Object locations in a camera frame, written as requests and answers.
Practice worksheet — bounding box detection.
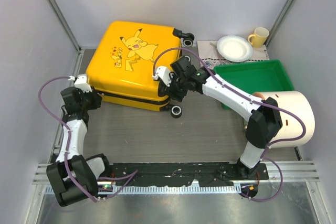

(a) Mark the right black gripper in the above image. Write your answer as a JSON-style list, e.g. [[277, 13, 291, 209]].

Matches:
[[161, 71, 188, 103]]

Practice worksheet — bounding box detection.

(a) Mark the yellow Pikachu suitcase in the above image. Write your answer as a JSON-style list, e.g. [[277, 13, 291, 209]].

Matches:
[[86, 21, 195, 118]]

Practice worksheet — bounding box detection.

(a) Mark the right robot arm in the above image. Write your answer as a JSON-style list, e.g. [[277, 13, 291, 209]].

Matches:
[[152, 57, 282, 179]]

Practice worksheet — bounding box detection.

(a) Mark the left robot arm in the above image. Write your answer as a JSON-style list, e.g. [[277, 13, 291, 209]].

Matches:
[[46, 86, 112, 207]]

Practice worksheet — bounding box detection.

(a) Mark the patterned white cloth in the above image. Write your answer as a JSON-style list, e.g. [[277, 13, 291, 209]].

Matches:
[[197, 40, 269, 69]]

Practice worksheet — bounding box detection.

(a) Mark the silver fork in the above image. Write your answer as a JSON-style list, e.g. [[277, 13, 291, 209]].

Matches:
[[209, 42, 226, 65]]

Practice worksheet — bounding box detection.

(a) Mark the white plate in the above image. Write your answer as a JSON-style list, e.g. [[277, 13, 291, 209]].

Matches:
[[216, 35, 253, 62]]

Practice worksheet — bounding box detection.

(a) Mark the green plastic tray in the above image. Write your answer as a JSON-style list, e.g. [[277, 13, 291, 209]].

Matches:
[[214, 60, 294, 94]]

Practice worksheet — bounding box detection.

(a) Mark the yellow mug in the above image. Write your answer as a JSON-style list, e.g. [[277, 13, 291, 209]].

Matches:
[[247, 27, 269, 48]]

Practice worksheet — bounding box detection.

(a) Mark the white cylindrical bin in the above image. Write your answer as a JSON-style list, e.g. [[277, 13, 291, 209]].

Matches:
[[251, 90, 316, 149]]

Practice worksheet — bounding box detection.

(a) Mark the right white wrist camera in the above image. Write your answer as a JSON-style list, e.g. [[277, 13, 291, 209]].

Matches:
[[152, 66, 172, 87]]

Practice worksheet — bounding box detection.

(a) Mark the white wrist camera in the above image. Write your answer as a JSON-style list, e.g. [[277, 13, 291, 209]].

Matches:
[[68, 74, 92, 93], [152, 66, 172, 87]]

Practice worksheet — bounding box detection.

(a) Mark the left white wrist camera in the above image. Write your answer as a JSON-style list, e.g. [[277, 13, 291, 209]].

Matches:
[[68, 74, 92, 93]]

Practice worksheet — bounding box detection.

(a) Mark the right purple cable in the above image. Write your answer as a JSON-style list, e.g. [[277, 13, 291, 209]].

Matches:
[[152, 48, 307, 204]]

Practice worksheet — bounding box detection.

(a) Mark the purple cable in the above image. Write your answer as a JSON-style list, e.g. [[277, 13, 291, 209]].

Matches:
[[152, 48, 307, 204], [38, 76, 139, 202]]

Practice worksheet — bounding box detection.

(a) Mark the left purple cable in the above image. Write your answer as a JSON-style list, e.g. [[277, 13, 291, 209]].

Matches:
[[38, 76, 139, 202]]

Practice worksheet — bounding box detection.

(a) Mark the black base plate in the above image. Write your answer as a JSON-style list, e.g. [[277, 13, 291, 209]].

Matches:
[[101, 162, 269, 187]]

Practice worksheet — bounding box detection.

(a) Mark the left aluminium corner post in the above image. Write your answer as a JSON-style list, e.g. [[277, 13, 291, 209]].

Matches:
[[47, 0, 81, 52]]

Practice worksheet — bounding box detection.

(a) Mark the aluminium corner post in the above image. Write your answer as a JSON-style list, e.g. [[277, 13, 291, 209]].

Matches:
[[47, 0, 81, 52], [265, 0, 296, 47]]

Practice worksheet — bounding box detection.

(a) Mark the aluminium frame rail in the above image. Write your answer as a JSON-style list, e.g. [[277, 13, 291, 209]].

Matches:
[[33, 163, 321, 195]]

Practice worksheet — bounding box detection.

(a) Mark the right aluminium corner post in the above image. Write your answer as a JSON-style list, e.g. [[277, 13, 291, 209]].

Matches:
[[265, 0, 296, 47]]

